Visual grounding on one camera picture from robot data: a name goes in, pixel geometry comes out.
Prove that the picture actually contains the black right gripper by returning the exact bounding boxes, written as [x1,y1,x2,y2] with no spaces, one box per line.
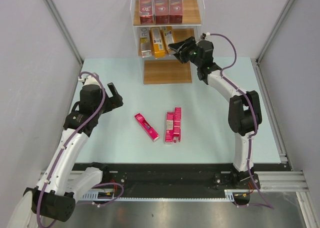
[167,37,202,67]

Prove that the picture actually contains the orange toothpaste box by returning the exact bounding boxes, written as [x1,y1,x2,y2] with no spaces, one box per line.
[150,27,166,59]
[162,26,176,55]

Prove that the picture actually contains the silver gold R.O toothpaste box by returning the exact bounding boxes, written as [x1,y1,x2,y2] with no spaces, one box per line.
[139,27,152,58]

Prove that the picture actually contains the red 3D toothpaste box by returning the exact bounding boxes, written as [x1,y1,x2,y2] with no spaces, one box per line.
[169,0,183,24]

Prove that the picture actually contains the pink Be You toothpaste box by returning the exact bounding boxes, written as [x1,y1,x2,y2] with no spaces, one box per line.
[134,113,160,142]

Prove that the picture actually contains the red foil toothpaste box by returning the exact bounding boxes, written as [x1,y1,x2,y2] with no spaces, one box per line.
[139,0,154,24]

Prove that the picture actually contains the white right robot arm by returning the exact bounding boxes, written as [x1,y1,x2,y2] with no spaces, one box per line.
[169,37,262,188]

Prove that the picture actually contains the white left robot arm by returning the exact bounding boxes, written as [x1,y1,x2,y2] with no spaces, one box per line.
[26,82,123,222]

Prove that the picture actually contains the acrylic three-tier wooden shelf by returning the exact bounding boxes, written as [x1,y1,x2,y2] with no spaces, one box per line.
[130,0,205,85]

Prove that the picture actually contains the pink toothpaste box right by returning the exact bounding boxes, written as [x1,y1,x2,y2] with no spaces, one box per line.
[173,107,182,143]

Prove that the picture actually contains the pink toothpaste box middle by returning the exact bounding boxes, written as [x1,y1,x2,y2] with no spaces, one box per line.
[164,112,174,144]

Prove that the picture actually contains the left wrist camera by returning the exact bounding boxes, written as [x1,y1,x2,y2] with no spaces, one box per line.
[78,73,101,87]

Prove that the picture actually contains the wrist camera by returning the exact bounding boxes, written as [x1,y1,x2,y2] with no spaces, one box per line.
[78,73,101,87]
[200,32,211,40]

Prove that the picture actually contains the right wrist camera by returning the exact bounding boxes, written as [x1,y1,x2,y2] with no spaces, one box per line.
[200,32,211,40]

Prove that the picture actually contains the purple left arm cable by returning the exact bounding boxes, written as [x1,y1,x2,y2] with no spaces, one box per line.
[36,71,107,228]

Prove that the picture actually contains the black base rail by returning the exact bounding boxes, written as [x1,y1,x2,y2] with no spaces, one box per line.
[102,163,289,194]

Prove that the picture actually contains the white cable duct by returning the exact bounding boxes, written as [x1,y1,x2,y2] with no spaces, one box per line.
[79,189,251,203]

